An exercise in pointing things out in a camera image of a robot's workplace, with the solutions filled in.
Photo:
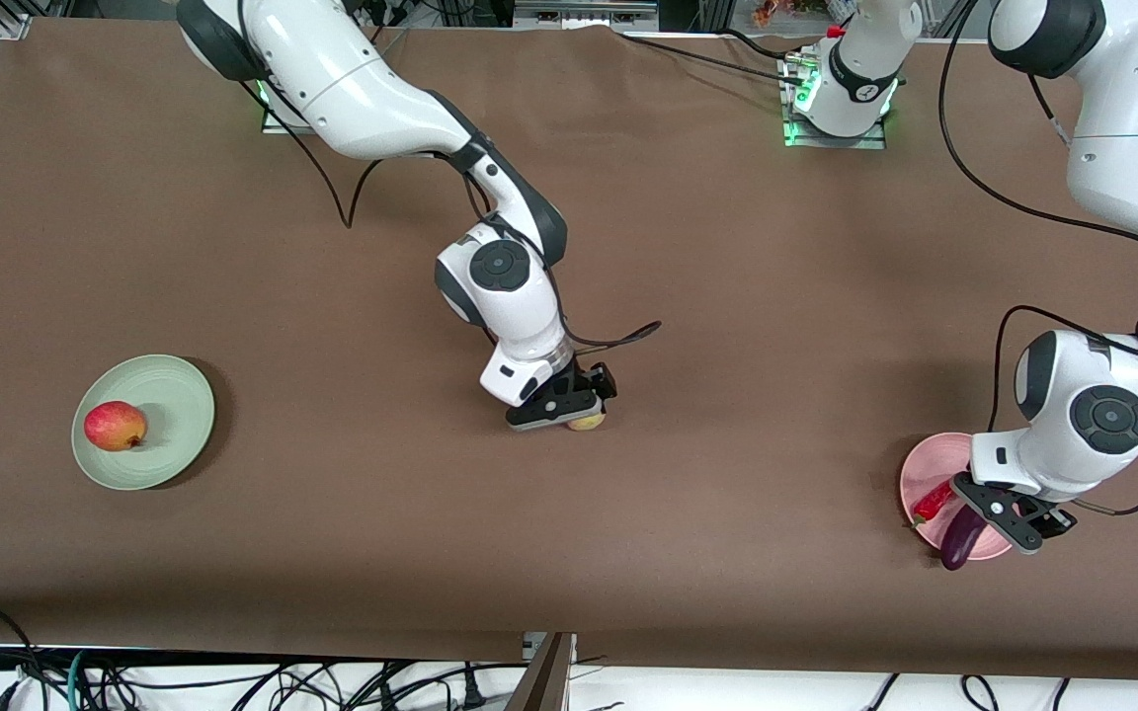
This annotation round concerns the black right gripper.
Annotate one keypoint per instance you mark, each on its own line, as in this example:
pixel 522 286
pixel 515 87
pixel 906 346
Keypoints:
pixel 591 382

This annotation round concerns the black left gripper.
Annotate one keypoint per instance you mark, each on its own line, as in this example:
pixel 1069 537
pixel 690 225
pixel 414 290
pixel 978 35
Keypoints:
pixel 1057 516

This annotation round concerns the yellow pink peach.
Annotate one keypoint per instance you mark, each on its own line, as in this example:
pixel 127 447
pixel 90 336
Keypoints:
pixel 587 424

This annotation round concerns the purple eggplant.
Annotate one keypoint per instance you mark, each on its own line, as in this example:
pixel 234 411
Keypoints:
pixel 959 548

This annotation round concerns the red chili pepper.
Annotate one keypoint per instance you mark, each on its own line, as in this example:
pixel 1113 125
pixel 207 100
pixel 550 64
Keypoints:
pixel 933 504

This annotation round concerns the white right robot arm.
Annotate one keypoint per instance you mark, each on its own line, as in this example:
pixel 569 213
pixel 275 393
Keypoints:
pixel 332 69

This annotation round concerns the pink round plate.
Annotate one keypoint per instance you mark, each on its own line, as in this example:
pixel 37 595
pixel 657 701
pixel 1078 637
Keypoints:
pixel 934 464

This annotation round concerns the brown table cover sheet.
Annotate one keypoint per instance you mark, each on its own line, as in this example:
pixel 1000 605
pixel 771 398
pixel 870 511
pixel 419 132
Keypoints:
pixel 727 247

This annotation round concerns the aluminium profile beam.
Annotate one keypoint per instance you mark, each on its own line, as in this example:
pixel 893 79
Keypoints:
pixel 547 681

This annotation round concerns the orange background object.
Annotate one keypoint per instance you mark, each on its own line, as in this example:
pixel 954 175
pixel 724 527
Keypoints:
pixel 769 12

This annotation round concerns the green round plate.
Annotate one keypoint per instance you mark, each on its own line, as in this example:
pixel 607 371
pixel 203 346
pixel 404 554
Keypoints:
pixel 174 395

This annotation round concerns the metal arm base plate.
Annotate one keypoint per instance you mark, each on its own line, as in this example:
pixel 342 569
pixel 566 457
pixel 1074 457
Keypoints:
pixel 275 125
pixel 806 138

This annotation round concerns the grey network switch box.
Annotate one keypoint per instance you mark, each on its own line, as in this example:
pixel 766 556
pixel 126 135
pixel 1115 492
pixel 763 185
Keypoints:
pixel 584 12

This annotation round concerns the aluminium corner bracket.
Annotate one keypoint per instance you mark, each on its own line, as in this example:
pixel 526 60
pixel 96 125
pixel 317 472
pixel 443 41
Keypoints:
pixel 14 30

